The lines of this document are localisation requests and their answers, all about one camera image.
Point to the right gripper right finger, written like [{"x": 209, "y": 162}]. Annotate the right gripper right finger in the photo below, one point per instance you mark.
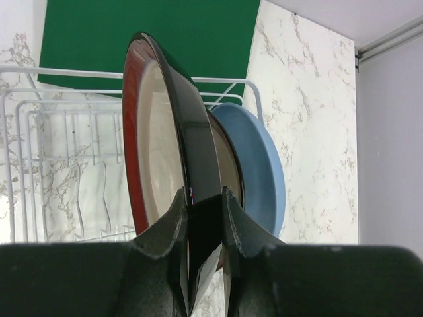
[{"x": 266, "y": 277}]

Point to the green board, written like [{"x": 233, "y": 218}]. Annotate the green board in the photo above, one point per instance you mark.
[{"x": 197, "y": 38}]

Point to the red beige plate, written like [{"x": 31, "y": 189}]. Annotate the red beige plate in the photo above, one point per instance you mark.
[
  {"x": 230, "y": 172},
  {"x": 169, "y": 146}
]

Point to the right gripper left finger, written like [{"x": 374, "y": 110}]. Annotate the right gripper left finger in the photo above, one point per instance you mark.
[{"x": 146, "y": 276}]

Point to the white wire dish rack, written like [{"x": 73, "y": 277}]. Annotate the white wire dish rack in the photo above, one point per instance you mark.
[{"x": 62, "y": 158}]

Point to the blue plate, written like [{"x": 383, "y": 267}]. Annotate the blue plate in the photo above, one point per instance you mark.
[{"x": 264, "y": 196}]

